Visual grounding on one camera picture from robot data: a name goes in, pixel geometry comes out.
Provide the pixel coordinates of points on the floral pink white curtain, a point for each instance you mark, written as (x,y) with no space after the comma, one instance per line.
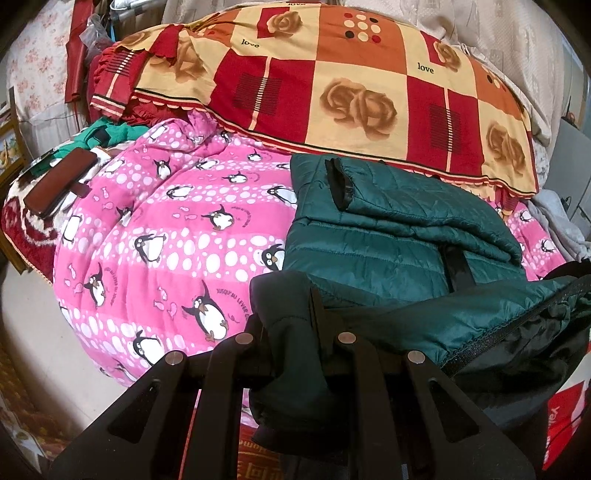
(41,69)

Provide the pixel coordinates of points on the green quilted puffer jacket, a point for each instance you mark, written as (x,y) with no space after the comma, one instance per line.
(401,217)

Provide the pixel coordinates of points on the red patterned mat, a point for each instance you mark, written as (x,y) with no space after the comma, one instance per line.
(258,468)

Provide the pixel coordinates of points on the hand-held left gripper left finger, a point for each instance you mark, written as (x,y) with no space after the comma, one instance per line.
(231,364)

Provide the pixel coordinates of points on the brown leather wallet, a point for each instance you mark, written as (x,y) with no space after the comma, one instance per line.
(60,180)

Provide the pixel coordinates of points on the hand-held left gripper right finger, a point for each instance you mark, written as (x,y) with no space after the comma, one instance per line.
(360,369)

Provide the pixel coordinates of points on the red hanging cloth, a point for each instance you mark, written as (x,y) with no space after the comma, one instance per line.
(76,60)

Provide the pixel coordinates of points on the red yellow rose print quilt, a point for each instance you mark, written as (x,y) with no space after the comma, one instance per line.
(300,92)

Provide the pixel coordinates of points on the grey knitted clothes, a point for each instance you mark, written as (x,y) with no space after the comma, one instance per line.
(558,221)

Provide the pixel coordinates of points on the clear plastic bag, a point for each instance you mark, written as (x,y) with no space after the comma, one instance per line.
(92,32)

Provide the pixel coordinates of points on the red cardboard box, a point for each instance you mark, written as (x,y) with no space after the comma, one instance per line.
(570,424)

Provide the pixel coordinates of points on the red white patterned blanket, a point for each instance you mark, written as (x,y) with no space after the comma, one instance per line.
(27,230)

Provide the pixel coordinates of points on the pink penguin print blanket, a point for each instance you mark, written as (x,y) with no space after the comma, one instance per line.
(184,240)

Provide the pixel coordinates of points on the green cloth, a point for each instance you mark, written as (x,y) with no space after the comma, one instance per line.
(115,134)

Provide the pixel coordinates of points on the wooden framed picture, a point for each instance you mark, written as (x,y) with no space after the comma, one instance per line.
(9,147)

